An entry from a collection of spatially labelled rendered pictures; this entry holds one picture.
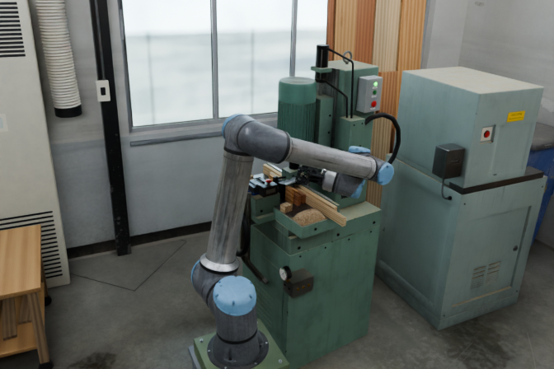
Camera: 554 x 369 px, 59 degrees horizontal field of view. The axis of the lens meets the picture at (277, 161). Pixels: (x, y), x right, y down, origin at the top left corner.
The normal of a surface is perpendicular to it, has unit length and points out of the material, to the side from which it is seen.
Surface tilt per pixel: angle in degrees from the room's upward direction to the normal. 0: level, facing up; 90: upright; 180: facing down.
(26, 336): 0
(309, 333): 90
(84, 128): 90
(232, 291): 5
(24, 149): 90
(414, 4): 87
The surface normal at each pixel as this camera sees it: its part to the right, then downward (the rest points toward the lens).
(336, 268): 0.55, 0.32
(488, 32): -0.91, 0.13
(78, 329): 0.03, -0.93
